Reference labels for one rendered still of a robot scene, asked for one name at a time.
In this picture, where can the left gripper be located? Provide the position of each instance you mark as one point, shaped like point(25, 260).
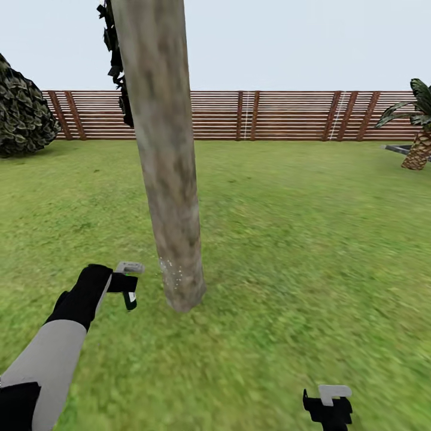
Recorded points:
point(127, 283)

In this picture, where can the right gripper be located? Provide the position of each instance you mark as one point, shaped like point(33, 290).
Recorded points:
point(319, 412)

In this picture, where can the bush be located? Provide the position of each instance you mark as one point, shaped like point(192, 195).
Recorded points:
point(26, 121)
point(420, 151)

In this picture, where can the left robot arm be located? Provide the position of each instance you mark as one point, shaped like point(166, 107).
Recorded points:
point(34, 388)

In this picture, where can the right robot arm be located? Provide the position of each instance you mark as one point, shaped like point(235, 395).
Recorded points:
point(332, 409)

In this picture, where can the pesticide atomizer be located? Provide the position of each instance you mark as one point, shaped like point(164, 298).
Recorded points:
point(130, 300)

